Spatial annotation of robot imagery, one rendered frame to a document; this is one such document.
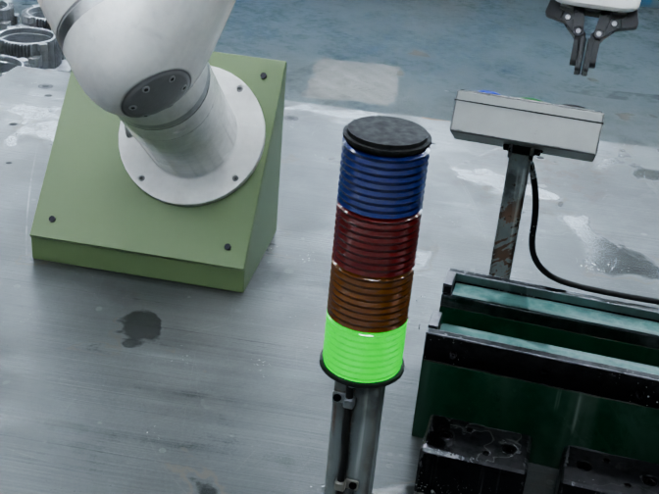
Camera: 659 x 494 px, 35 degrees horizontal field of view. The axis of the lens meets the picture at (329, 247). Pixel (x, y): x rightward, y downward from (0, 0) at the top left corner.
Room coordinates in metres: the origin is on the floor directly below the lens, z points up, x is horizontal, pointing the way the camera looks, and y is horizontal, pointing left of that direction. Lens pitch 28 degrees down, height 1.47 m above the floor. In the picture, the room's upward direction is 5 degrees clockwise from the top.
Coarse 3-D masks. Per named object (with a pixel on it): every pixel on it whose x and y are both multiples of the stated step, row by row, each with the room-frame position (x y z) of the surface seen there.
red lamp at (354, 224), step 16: (336, 208) 0.66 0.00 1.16; (336, 224) 0.65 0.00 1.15; (352, 224) 0.64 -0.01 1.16; (368, 224) 0.63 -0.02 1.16; (384, 224) 0.63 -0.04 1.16; (400, 224) 0.63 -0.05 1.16; (416, 224) 0.65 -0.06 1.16; (336, 240) 0.65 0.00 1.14; (352, 240) 0.64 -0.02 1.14; (368, 240) 0.63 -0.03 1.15; (384, 240) 0.63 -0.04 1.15; (400, 240) 0.63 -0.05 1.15; (416, 240) 0.65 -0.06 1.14; (336, 256) 0.65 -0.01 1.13; (352, 256) 0.64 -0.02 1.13; (368, 256) 0.63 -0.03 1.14; (384, 256) 0.63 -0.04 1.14; (400, 256) 0.64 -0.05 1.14; (416, 256) 0.66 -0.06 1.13; (352, 272) 0.64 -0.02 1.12; (368, 272) 0.63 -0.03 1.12; (384, 272) 0.63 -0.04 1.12; (400, 272) 0.64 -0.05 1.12
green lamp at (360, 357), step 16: (336, 336) 0.64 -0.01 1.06; (352, 336) 0.63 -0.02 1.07; (368, 336) 0.63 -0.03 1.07; (384, 336) 0.63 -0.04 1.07; (400, 336) 0.65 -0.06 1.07; (336, 352) 0.64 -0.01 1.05; (352, 352) 0.63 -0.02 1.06; (368, 352) 0.63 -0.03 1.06; (384, 352) 0.63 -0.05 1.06; (400, 352) 0.65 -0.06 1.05; (336, 368) 0.64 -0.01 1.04; (352, 368) 0.63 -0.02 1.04; (368, 368) 0.63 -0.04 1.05; (384, 368) 0.64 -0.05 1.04
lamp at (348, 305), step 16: (336, 272) 0.64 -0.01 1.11; (336, 288) 0.64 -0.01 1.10; (352, 288) 0.63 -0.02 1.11; (368, 288) 0.63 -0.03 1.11; (384, 288) 0.63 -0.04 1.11; (400, 288) 0.64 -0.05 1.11; (336, 304) 0.64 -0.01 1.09; (352, 304) 0.63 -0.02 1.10; (368, 304) 0.63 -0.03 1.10; (384, 304) 0.63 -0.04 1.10; (400, 304) 0.64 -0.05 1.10; (336, 320) 0.64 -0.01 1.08; (352, 320) 0.63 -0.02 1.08; (368, 320) 0.63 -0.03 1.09; (384, 320) 0.63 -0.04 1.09; (400, 320) 0.64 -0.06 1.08
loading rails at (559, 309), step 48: (480, 288) 0.99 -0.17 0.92; (528, 288) 0.99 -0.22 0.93; (432, 336) 0.88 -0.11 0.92; (480, 336) 0.89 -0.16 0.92; (528, 336) 0.96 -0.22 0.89; (576, 336) 0.95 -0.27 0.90; (624, 336) 0.93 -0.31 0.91; (432, 384) 0.87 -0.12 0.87; (480, 384) 0.86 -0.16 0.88; (528, 384) 0.85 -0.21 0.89; (576, 384) 0.85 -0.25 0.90; (624, 384) 0.84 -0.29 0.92; (528, 432) 0.85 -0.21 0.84; (576, 432) 0.84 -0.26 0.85; (624, 432) 0.83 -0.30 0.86
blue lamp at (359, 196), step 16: (352, 160) 0.64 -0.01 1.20; (368, 160) 0.63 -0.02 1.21; (384, 160) 0.63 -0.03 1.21; (400, 160) 0.63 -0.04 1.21; (416, 160) 0.64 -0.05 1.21; (352, 176) 0.64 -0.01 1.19; (368, 176) 0.63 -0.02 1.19; (384, 176) 0.63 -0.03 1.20; (400, 176) 0.63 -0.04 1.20; (416, 176) 0.64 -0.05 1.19; (352, 192) 0.64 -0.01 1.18; (368, 192) 0.63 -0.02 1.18; (384, 192) 0.63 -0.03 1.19; (400, 192) 0.63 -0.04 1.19; (416, 192) 0.64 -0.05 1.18; (352, 208) 0.64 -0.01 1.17; (368, 208) 0.63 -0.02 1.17; (384, 208) 0.63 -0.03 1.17; (400, 208) 0.63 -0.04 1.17; (416, 208) 0.64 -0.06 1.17
